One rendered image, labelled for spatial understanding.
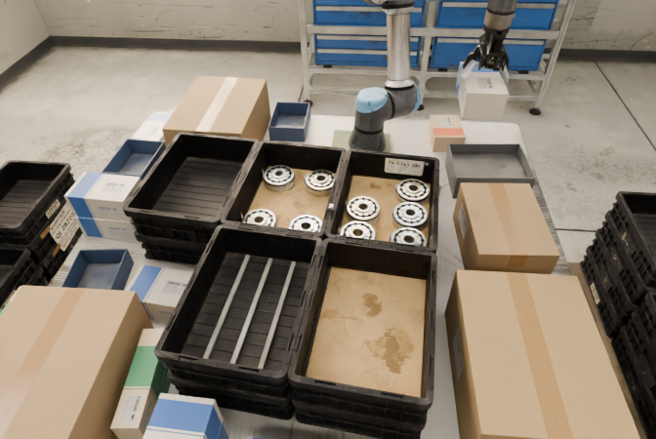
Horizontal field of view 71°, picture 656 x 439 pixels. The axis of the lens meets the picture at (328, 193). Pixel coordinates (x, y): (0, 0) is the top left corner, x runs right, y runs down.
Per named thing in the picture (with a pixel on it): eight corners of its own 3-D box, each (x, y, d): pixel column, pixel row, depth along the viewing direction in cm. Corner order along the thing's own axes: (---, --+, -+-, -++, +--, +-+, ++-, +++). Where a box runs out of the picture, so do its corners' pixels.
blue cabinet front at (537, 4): (430, 66, 320) (441, -18, 282) (537, 70, 313) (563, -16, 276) (430, 68, 318) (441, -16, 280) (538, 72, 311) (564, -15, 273)
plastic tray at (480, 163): (455, 188, 163) (457, 178, 160) (445, 153, 178) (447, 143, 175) (532, 188, 162) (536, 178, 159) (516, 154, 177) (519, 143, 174)
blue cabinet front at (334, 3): (315, 63, 327) (311, -20, 289) (418, 66, 320) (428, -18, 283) (314, 65, 325) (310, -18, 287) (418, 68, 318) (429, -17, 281)
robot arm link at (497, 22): (484, 5, 131) (513, 5, 130) (480, 20, 134) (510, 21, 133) (488, 15, 126) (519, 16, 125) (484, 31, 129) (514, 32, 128)
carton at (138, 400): (149, 340, 121) (143, 328, 117) (173, 340, 121) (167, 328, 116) (119, 438, 103) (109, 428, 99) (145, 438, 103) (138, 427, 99)
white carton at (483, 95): (455, 86, 158) (460, 61, 152) (491, 87, 157) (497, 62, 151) (462, 118, 144) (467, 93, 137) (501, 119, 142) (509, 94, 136)
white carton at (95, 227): (84, 236, 157) (74, 218, 151) (102, 211, 166) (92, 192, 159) (140, 241, 155) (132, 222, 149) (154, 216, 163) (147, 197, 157)
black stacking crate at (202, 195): (186, 158, 170) (179, 133, 162) (264, 167, 165) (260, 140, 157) (133, 237, 141) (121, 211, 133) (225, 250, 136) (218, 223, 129)
